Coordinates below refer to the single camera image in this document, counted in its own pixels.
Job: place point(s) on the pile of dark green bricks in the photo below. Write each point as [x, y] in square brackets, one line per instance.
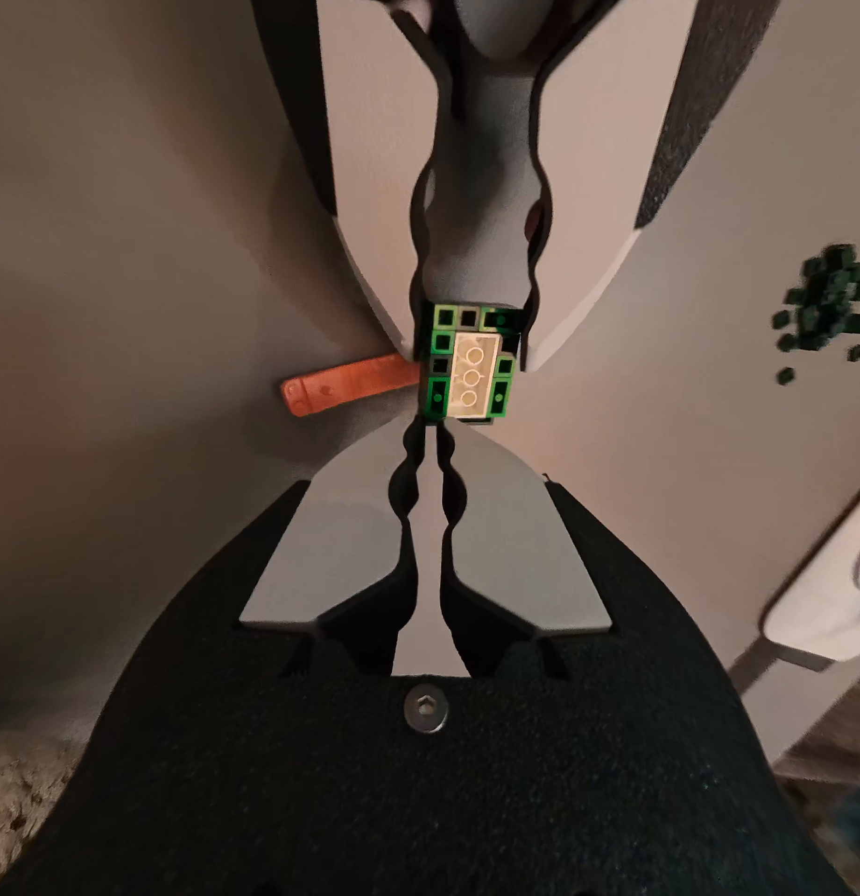
[822, 294]

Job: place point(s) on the green white lego assembly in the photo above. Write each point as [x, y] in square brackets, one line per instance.
[472, 378]

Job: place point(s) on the white book stand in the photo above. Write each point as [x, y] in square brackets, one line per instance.
[808, 616]

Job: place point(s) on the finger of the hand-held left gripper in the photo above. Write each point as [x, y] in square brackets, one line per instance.
[598, 154]
[374, 140]

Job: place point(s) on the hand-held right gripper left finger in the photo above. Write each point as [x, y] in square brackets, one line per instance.
[332, 560]

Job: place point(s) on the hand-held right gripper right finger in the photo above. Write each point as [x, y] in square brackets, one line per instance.
[528, 560]

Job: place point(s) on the orange brick separator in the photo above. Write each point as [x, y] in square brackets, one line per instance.
[339, 385]

